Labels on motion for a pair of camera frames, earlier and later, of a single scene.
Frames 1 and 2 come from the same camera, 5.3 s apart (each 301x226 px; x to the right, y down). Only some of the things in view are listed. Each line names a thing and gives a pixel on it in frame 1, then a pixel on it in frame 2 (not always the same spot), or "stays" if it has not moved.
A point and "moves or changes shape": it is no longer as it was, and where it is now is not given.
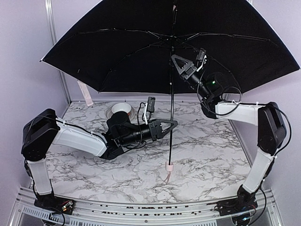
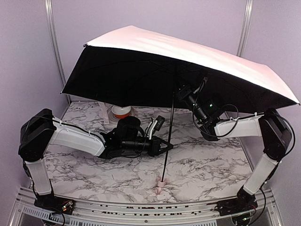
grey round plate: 109,112 stays
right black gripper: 188,70 -> 184,94
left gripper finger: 169,130 -> 163,150
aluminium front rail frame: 25,212 stays
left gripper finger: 174,123 -> 169,144
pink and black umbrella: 155,45 moves or changes shape
